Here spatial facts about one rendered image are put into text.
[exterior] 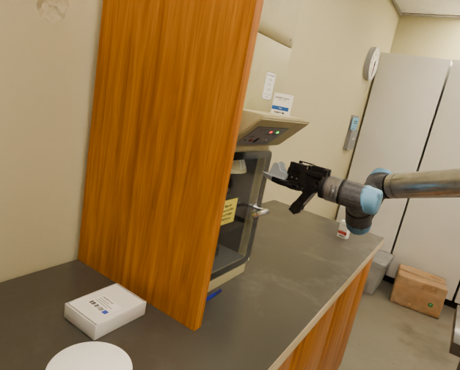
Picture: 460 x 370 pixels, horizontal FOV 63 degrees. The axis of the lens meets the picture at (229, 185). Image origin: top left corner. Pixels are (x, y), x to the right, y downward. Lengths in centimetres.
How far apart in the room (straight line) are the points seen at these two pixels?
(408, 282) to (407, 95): 172
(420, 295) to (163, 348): 306
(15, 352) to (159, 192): 47
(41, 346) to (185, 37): 77
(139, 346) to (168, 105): 58
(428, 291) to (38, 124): 334
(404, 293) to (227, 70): 319
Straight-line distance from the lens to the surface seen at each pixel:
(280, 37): 117
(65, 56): 116
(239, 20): 87
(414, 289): 378
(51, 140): 117
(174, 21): 99
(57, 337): 100
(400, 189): 117
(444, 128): 391
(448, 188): 110
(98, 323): 97
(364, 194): 107
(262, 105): 113
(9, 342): 100
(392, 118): 396
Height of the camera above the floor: 154
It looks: 14 degrees down
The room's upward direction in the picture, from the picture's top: 11 degrees clockwise
